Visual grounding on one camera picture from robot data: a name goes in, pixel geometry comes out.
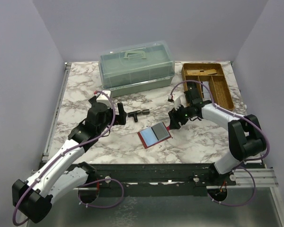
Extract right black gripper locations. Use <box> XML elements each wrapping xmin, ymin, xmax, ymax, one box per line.
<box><xmin>168</xmin><ymin>103</ymin><xmax>194</xmax><ymax>130</ymax></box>

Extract grey credit card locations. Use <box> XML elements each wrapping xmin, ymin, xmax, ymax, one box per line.
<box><xmin>151</xmin><ymin>122</ymin><xmax>171</xmax><ymax>141</ymax></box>

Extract light blue card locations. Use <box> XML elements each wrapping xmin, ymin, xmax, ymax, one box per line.
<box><xmin>140</xmin><ymin>128</ymin><xmax>158</xmax><ymax>147</ymax></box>

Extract red card holder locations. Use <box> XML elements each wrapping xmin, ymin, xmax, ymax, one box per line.
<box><xmin>137</xmin><ymin>122</ymin><xmax>172</xmax><ymax>148</ymax></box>

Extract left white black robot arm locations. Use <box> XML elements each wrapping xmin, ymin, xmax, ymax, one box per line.
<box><xmin>12</xmin><ymin>101</ymin><xmax>127</xmax><ymax>226</ymax></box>

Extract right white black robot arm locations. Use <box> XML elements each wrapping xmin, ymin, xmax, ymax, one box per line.
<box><xmin>168</xmin><ymin>90</ymin><xmax>269</xmax><ymax>185</ymax></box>

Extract white cards in tray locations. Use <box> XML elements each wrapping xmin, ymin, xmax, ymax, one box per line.
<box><xmin>201</xmin><ymin>81</ymin><xmax>211</xmax><ymax>100</ymax></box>

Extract black T-shaped part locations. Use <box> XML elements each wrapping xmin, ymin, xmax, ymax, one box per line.
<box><xmin>127</xmin><ymin>109</ymin><xmax>150</xmax><ymax>122</ymax></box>

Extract green plastic storage box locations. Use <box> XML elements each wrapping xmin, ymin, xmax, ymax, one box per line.
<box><xmin>98</xmin><ymin>41</ymin><xmax>175</xmax><ymax>97</ymax></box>

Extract brown cardboard piece in tray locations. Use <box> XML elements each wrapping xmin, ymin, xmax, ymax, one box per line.
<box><xmin>186</xmin><ymin>69</ymin><xmax>217</xmax><ymax>76</ymax></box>

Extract brown woven organizer tray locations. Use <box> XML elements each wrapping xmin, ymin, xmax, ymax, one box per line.
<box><xmin>181</xmin><ymin>63</ymin><xmax>234</xmax><ymax>111</ymax></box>

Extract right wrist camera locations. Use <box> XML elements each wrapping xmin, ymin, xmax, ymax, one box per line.
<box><xmin>168</xmin><ymin>94</ymin><xmax>185</xmax><ymax>110</ymax></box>

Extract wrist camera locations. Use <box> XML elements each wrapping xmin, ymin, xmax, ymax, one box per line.
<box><xmin>96</xmin><ymin>90</ymin><xmax>111</xmax><ymax>106</ymax></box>
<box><xmin>168</xmin><ymin>94</ymin><xmax>185</xmax><ymax>110</ymax></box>

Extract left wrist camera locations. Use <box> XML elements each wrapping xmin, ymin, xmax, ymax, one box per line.
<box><xmin>96</xmin><ymin>90</ymin><xmax>111</xmax><ymax>106</ymax></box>

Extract black mounting base rail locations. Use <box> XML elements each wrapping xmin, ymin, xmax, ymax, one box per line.
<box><xmin>68</xmin><ymin>162</ymin><xmax>236</xmax><ymax>200</ymax></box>

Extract aluminium frame rail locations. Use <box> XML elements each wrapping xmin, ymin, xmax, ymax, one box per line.
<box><xmin>27</xmin><ymin>61</ymin><xmax>100</xmax><ymax>191</ymax></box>

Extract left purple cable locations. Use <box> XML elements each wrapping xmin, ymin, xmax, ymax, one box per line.
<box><xmin>12</xmin><ymin>91</ymin><xmax>124</xmax><ymax>225</ymax></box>

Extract purple cable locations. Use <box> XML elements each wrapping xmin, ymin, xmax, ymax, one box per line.
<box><xmin>170</xmin><ymin>80</ymin><xmax>270</xmax><ymax>206</ymax></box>
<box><xmin>12</xmin><ymin>91</ymin><xmax>124</xmax><ymax>225</ymax></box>

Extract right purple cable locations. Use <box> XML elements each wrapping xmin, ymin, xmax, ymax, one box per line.
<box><xmin>170</xmin><ymin>80</ymin><xmax>270</xmax><ymax>206</ymax></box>

